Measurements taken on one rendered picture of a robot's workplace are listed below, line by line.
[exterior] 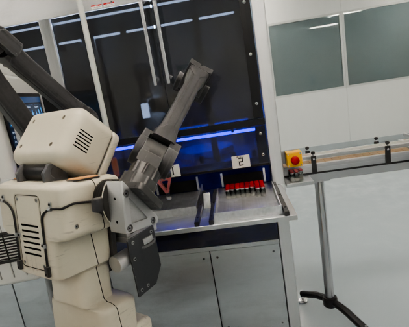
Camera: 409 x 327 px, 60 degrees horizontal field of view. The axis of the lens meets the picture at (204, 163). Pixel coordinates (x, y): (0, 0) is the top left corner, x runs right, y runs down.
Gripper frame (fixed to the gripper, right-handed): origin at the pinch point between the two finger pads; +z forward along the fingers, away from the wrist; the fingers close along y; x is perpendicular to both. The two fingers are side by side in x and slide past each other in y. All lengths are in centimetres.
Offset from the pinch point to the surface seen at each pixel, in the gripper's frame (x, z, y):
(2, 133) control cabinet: 48, -39, -24
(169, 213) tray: 0.2, 7.5, -7.9
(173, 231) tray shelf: -0.9, 9.5, -22.4
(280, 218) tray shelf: -41, 10, -29
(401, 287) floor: -126, 104, 34
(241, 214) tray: -27.7, 8.0, -23.7
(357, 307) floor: -92, 102, 24
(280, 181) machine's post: -53, 10, 10
